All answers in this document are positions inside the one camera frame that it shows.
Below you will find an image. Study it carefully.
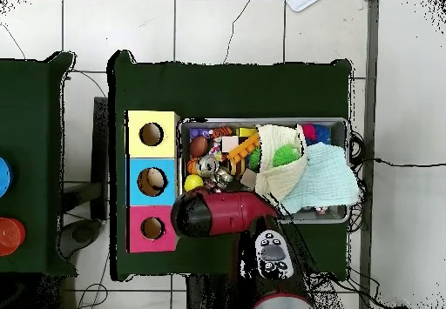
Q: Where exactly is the cream waffle cloth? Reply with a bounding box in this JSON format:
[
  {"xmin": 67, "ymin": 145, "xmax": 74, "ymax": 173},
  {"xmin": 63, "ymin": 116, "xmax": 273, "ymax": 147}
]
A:
[{"xmin": 254, "ymin": 124, "xmax": 308, "ymax": 202}]

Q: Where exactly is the mint waffle cloth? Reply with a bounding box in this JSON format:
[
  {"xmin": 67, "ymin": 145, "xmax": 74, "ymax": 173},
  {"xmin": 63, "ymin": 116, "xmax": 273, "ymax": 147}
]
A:
[{"xmin": 280, "ymin": 141, "xmax": 361, "ymax": 215}]

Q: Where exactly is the wooden box with three holes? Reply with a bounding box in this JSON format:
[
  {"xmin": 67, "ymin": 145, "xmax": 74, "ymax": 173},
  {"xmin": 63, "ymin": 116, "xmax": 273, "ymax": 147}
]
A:
[{"xmin": 124, "ymin": 110, "xmax": 182, "ymax": 253}]

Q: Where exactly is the crushed printed drink can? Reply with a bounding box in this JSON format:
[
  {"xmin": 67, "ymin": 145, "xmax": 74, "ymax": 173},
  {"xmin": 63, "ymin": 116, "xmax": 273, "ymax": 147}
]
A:
[{"xmin": 198, "ymin": 155, "xmax": 220, "ymax": 176}]

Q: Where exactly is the orange toy brick with pegs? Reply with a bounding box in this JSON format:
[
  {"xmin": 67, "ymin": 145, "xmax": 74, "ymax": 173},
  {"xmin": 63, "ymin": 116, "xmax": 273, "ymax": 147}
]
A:
[{"xmin": 226, "ymin": 131, "xmax": 261, "ymax": 166}]

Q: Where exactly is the small brown football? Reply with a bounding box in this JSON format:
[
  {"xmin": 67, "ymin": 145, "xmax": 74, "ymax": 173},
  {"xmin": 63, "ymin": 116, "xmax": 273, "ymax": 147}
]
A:
[{"xmin": 188, "ymin": 135, "xmax": 210, "ymax": 158}]

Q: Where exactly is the small orange basketball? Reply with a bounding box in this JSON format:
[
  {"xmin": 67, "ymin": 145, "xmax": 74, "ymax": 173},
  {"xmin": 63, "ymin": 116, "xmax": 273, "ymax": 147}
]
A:
[{"xmin": 186, "ymin": 157, "xmax": 202, "ymax": 175}]

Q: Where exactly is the yellow ball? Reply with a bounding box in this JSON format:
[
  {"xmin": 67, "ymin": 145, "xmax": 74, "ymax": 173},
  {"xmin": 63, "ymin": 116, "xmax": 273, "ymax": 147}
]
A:
[{"xmin": 183, "ymin": 173, "xmax": 205, "ymax": 192}]

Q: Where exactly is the green spiky toy with eyes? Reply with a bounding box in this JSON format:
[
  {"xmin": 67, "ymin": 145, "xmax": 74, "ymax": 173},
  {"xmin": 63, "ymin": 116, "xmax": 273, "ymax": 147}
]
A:
[{"xmin": 272, "ymin": 144, "xmax": 301, "ymax": 168}]

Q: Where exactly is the dark green table cloth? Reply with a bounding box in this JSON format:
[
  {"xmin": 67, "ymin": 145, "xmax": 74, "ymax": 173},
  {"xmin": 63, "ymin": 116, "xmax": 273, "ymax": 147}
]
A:
[{"xmin": 108, "ymin": 50, "xmax": 353, "ymax": 281}]

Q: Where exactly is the blue spiky ball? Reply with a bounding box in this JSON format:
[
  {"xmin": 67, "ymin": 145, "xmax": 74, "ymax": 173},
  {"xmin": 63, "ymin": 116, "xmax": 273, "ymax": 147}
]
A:
[{"xmin": 313, "ymin": 124, "xmax": 332, "ymax": 144}]

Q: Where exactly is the white flat object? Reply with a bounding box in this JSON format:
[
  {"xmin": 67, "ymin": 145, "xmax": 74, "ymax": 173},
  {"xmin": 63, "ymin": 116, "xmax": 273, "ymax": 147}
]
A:
[{"xmin": 284, "ymin": 0, "xmax": 323, "ymax": 13}]

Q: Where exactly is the green covered side table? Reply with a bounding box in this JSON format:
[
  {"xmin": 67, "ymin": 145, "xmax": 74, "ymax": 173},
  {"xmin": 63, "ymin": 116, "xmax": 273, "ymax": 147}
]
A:
[{"xmin": 0, "ymin": 51, "xmax": 77, "ymax": 277}]

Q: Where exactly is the blue cup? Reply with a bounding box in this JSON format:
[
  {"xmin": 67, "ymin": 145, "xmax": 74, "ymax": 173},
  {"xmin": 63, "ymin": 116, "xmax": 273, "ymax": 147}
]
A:
[{"xmin": 0, "ymin": 156, "xmax": 14, "ymax": 198}]

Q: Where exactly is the red cup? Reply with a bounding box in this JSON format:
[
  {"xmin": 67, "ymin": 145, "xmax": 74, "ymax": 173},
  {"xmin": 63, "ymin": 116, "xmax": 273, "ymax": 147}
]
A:
[{"xmin": 0, "ymin": 217, "xmax": 27, "ymax": 257}]

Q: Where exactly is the wire mesh bin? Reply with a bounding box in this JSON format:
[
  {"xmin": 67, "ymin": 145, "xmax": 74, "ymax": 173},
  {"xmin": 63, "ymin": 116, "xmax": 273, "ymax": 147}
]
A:
[{"xmin": 178, "ymin": 117, "xmax": 351, "ymax": 227}]

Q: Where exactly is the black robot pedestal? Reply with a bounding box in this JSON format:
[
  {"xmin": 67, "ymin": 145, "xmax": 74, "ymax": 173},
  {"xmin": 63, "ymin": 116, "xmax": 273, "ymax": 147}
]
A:
[{"xmin": 186, "ymin": 273, "xmax": 245, "ymax": 309}]

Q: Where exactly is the black floor cable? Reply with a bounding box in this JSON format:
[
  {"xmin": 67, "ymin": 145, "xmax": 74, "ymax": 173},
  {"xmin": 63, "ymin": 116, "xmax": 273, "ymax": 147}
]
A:
[{"xmin": 374, "ymin": 158, "xmax": 446, "ymax": 168}]

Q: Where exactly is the grey metal rail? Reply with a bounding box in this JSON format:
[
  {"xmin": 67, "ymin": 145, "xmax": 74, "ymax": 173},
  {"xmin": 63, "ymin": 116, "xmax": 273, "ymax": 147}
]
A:
[{"xmin": 358, "ymin": 0, "xmax": 381, "ymax": 309}]

